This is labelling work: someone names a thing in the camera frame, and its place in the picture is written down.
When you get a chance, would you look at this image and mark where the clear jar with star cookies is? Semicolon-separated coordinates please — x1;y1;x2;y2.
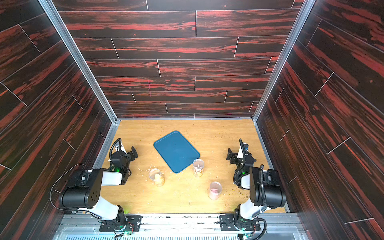
193;159;205;177

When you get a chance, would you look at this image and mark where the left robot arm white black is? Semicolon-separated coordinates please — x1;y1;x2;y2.
59;146;138;232

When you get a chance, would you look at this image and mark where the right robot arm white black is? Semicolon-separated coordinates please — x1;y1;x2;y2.
226;148;286;231

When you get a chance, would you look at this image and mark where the clear jar with yellow cookies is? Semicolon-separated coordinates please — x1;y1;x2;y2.
149;169;165;187

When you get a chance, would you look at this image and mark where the clear jar with pink cookies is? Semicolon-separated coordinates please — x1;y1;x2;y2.
208;182;223;200

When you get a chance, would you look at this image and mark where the teal plastic tray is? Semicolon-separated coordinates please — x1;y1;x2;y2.
154;131;200;174

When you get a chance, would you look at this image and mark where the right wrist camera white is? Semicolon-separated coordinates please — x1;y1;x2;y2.
237;144;249;159

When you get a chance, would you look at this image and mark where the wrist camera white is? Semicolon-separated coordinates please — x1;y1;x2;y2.
117;145;127;154
237;144;249;159

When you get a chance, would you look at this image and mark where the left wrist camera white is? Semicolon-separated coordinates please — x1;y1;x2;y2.
117;145;127;154

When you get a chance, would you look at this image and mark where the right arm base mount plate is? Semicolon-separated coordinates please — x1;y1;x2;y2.
217;214;261;232

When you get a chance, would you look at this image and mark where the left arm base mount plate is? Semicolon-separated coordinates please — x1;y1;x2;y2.
99;215;143;233

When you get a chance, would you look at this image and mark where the aluminium front rail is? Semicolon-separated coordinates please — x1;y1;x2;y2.
53;214;309;240

